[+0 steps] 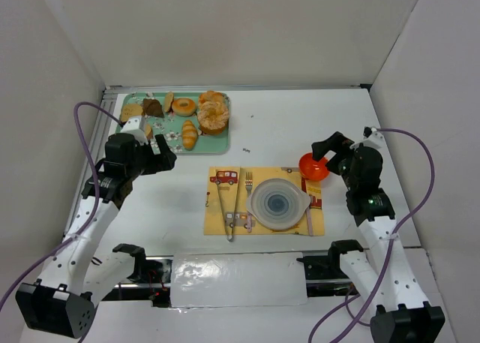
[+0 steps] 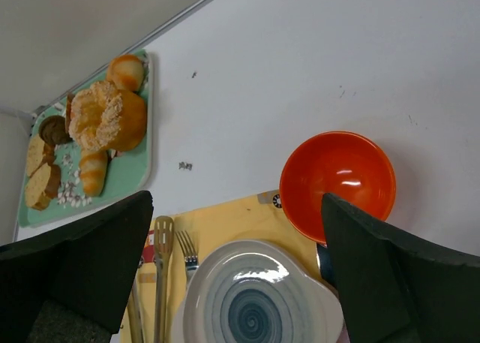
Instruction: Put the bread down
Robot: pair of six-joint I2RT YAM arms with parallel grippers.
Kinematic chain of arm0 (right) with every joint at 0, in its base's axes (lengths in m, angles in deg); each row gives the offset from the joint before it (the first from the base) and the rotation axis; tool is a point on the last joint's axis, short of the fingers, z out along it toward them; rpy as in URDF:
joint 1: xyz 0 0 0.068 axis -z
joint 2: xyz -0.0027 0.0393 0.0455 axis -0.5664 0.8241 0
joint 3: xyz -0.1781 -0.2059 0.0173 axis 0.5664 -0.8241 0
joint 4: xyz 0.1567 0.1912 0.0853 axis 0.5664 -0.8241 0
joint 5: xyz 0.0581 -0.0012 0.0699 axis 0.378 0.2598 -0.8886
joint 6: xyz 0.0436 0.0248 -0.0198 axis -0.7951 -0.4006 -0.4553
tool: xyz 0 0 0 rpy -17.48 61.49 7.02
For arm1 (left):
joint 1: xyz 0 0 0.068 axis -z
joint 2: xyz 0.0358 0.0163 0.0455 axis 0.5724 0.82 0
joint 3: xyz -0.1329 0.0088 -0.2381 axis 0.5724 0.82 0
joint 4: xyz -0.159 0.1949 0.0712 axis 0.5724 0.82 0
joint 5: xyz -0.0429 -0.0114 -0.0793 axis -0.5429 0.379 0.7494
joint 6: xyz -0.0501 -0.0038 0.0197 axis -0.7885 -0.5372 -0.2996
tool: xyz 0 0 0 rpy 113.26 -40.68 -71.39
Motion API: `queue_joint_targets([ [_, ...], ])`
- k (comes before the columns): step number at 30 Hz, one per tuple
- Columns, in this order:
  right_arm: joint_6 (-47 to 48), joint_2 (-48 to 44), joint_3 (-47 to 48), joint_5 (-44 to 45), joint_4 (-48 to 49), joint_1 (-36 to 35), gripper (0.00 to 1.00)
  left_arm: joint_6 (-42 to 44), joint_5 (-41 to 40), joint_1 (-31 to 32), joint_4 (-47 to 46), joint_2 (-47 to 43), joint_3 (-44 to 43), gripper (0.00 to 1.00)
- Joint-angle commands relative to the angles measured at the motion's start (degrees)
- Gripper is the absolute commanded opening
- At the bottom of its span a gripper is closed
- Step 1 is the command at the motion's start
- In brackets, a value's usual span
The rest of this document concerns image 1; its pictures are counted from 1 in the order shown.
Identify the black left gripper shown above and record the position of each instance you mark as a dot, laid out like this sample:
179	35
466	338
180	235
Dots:
157	160

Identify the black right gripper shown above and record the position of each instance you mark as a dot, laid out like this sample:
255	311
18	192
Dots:
338	155

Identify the toast slice bread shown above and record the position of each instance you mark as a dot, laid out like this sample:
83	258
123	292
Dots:
130	110

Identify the metal tongs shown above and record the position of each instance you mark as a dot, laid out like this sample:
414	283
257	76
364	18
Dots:
227	180

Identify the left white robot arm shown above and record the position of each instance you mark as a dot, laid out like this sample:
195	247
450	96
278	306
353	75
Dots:
64	298

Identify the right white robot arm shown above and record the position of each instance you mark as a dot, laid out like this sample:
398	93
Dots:
381	273

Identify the striped bread roll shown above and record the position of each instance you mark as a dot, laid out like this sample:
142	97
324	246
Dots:
189	135

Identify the dark brown bread slice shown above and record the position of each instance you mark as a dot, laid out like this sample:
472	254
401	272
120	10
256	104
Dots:
152	107

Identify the small oval bread slice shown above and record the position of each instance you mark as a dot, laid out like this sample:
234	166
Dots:
168	101

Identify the orange bowl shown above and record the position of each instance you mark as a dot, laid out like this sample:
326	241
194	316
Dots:
312	170

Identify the mint green floral tray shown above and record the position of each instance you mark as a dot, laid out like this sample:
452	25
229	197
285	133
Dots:
171	127

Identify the sugar crusted bundt cake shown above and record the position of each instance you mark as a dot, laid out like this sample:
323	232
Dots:
213	117

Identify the orange round bun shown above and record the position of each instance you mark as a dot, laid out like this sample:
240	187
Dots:
210	96

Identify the yellow car print placemat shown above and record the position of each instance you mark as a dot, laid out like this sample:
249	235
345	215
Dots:
213	222

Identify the white plate with blue swirl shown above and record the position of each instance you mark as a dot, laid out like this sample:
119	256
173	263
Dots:
277	204

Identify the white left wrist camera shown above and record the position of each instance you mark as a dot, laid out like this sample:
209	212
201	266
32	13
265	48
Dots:
136	126

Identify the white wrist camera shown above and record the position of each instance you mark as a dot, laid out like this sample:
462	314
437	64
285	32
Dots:
372	138
136	126

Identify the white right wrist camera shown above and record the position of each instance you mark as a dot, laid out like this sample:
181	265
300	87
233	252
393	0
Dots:
372	138

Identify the glazed ring donut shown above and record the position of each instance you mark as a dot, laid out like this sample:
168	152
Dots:
184	107

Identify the fork with pink handle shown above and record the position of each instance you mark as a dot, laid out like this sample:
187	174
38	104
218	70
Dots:
249	187

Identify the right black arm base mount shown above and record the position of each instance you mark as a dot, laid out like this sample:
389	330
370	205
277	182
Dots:
322	270

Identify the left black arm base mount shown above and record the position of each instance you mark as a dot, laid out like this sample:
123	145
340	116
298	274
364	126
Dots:
142	277

